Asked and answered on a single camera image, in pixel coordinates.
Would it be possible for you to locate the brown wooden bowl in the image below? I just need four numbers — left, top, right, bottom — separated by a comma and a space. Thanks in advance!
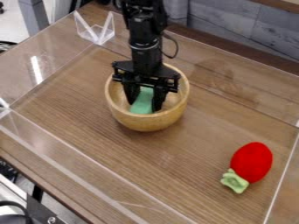
104, 64, 190, 132

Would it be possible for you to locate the clear acrylic tray wall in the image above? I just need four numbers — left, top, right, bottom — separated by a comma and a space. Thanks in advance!
0, 106, 196, 224

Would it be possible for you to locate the red plush strawberry toy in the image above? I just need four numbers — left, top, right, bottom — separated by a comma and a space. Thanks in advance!
220, 142, 273, 194

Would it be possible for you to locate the clear acrylic corner bracket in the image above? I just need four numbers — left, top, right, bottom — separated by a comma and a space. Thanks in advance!
73, 11, 116, 46

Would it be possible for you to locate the black cable under table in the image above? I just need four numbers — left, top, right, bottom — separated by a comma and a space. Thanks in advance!
0, 199, 39, 224

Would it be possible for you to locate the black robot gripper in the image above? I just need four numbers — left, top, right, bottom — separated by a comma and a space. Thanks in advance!
112, 60, 181, 112

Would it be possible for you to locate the green rectangular block stick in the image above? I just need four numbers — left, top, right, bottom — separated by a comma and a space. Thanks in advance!
129, 87, 153, 115

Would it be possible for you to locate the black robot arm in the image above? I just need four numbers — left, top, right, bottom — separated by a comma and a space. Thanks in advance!
112, 0, 181, 112

